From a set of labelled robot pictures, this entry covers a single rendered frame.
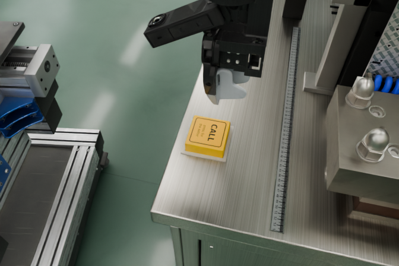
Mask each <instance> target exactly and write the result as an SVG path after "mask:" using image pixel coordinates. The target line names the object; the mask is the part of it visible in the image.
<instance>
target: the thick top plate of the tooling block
mask: <svg viewBox="0 0 399 266"><path fill-rule="evenodd" d="M351 89H352V87H347V86H343V85H337V86H336V89H335V91H334V94H333V96H332V98H331V101H330V103H329V106H328V108H327V191H333V192H339V193H342V194H347V195H353V196H357V197H362V198H368V199H372V200H377V201H383V202H388V203H392V204H397V205H399V94H392V93H385V92H380V91H373V93H374V95H373V98H372V99H371V101H370V106H369V107H368V108H367V109H365V110H357V109H354V108H352V107H350V106H349V105H348V104H347V103H346V95H347V94H348V93H349V92H350V90H351ZM376 128H381V129H384V130H386V131H387V133H388V135H389V143H388V148H387V149H386V151H385V152H384V158H383V160H382V161H381V162H379V163H376V164H372V163H367V162H365V161H363V160H361V159H360V158H359V157H358V156H357V154H356V152H355V147H356V145H357V143H359V142H360V141H361V140H362V139H363V138H364V137H365V135H366V134H368V133H369V132H370V131H371V130H373V129H376Z"/></svg>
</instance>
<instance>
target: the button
mask: <svg viewBox="0 0 399 266"><path fill-rule="evenodd" d="M229 131H230V122H229V121H224V120H220V119H213V118H207V117H203V116H197V115H195V116H194V118H193V120H192V123H191V127H190V129H189V132H188V136H187V138H186V141H185V150H186V151H189V152H193V153H198V154H205V155H208V156H214V157H219V158H223V156H224V151H225V148H226V143H227V139H228V136H229Z"/></svg>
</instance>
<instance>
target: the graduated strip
mask: <svg viewBox="0 0 399 266"><path fill-rule="evenodd" d="M300 35H301V27H293V26H292V36H291V42H290V52H289V63H288V69H287V79H286V89H285V95H284V105H283V115H282V122H281V132H280V142H279V148H278V158H277V168H276V174H275V185H274V195H273V205H272V211H271V221H270V231H272V232H277V233H282V234H284V225H285V218H286V204H287V190H288V182H289V169H290V155H291V147H292V133H293V119H294V111H295V98H296V84H297V70H298V62H299V48H300Z"/></svg>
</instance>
